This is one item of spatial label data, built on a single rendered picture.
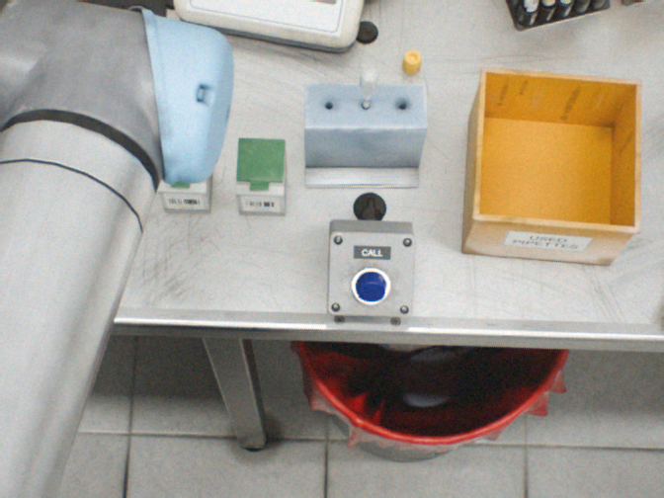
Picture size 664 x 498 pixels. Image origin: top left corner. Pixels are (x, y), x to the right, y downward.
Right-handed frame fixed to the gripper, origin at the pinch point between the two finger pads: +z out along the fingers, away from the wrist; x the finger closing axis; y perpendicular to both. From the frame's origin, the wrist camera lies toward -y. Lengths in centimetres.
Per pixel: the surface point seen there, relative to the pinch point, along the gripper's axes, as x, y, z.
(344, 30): -15.8, -20.1, 17.1
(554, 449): 6, -55, 108
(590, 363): -8, -61, 108
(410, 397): 4, -32, 85
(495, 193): -2.2, -34.0, 19.9
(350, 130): -3.8, -21.0, 11.2
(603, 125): -9.0, -43.5, 19.7
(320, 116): -4.7, -18.5, 10.7
